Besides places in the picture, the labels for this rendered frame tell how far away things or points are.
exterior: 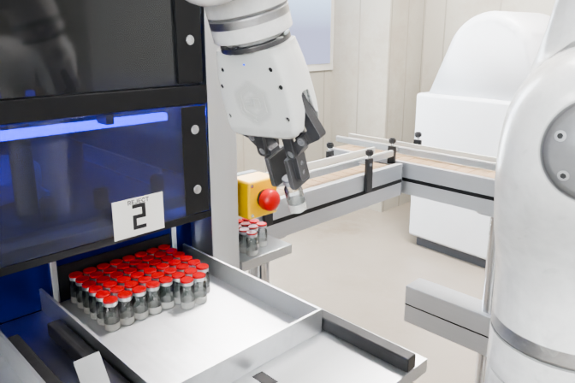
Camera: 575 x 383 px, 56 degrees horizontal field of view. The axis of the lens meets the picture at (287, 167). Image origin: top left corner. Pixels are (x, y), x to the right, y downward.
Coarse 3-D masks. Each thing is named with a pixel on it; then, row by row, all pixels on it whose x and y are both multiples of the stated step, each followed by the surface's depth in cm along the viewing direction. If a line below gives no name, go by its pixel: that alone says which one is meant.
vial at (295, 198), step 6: (288, 186) 63; (300, 186) 64; (288, 192) 63; (294, 192) 63; (300, 192) 64; (288, 198) 64; (294, 198) 63; (300, 198) 64; (288, 204) 64; (294, 204) 64; (300, 204) 64; (294, 210) 64; (300, 210) 64
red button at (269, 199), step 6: (264, 192) 97; (270, 192) 97; (276, 192) 97; (264, 198) 96; (270, 198) 96; (276, 198) 97; (264, 204) 96; (270, 204) 97; (276, 204) 98; (270, 210) 97
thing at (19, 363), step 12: (0, 336) 69; (0, 348) 70; (12, 348) 66; (0, 360) 69; (12, 360) 67; (24, 360) 64; (0, 372) 67; (12, 372) 67; (24, 372) 64; (36, 372) 61
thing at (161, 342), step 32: (224, 288) 89; (256, 288) 85; (64, 320) 75; (96, 320) 79; (160, 320) 79; (192, 320) 79; (224, 320) 79; (256, 320) 79; (288, 320) 79; (320, 320) 76; (128, 352) 71; (160, 352) 71; (192, 352) 71; (224, 352) 71; (256, 352) 67
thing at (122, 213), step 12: (120, 204) 79; (132, 204) 81; (156, 204) 84; (120, 216) 80; (132, 216) 81; (156, 216) 84; (120, 228) 80; (132, 228) 81; (144, 228) 83; (156, 228) 84
